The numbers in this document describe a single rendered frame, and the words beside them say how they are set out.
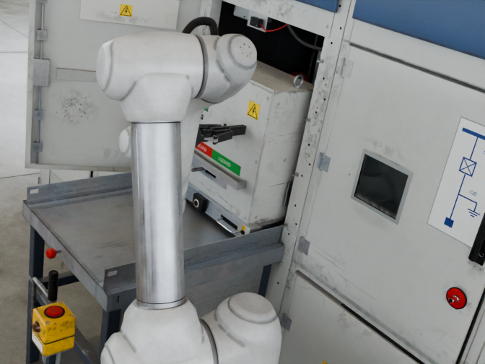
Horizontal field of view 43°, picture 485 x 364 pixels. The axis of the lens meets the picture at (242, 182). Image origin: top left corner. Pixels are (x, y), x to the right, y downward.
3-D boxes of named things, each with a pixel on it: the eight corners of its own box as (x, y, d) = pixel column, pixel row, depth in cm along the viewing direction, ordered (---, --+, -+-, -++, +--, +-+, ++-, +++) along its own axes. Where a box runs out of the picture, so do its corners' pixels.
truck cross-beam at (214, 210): (247, 244, 209) (250, 229, 207) (161, 179, 245) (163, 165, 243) (258, 241, 212) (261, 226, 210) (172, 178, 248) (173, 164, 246)
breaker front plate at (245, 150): (244, 229, 209) (271, 92, 190) (167, 172, 242) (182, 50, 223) (247, 228, 210) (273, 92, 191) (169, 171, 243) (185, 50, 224)
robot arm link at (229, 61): (229, 54, 143) (174, 53, 137) (265, 19, 127) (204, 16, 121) (238, 109, 141) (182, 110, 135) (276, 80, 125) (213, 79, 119)
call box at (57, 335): (43, 359, 153) (45, 325, 149) (30, 340, 159) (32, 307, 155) (73, 349, 158) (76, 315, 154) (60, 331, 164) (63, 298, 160)
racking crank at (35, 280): (27, 323, 218) (29, 250, 206) (35, 321, 220) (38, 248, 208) (47, 351, 207) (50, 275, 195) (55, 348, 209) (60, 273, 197)
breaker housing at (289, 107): (247, 229, 210) (274, 90, 190) (168, 170, 243) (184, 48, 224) (347, 205, 241) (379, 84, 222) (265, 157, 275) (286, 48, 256)
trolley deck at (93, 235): (107, 313, 176) (108, 295, 173) (22, 214, 217) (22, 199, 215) (281, 261, 218) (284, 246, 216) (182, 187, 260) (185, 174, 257)
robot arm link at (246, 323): (285, 395, 142) (304, 318, 133) (212, 413, 134) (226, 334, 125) (254, 348, 155) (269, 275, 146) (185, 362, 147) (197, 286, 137)
